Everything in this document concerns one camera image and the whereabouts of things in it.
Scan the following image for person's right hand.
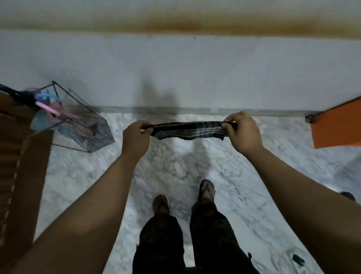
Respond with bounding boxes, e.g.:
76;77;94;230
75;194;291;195
221;111;265;156

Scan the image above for person's left hand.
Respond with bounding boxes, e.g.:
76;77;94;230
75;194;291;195
121;120;154;163

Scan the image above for black wire umbrella stand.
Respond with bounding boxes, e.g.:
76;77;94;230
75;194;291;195
29;81;115;154

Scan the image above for black white striped cloth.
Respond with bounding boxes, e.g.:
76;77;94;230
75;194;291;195
144;120;238;142

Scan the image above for pink handled transparent umbrella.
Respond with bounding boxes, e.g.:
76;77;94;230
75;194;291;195
35;101;95;137

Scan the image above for clear transparent umbrella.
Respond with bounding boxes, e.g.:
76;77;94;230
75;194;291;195
0;83;39;108

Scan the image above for person's left forearm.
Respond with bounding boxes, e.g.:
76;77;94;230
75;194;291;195
11;154;141;274

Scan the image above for person's right forearm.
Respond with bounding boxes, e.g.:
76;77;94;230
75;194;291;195
248;146;361;274

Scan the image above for person's black sandal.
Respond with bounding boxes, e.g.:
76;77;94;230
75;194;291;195
152;195;171;217
198;180;217;204

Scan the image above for person's black trousers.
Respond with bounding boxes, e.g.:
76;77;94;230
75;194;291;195
132;202;261;274

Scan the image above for orange wooden bookshelf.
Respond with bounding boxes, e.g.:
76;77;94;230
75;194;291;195
310;96;361;149

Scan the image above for brown wooden door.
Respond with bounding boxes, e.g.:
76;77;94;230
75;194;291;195
0;91;54;274

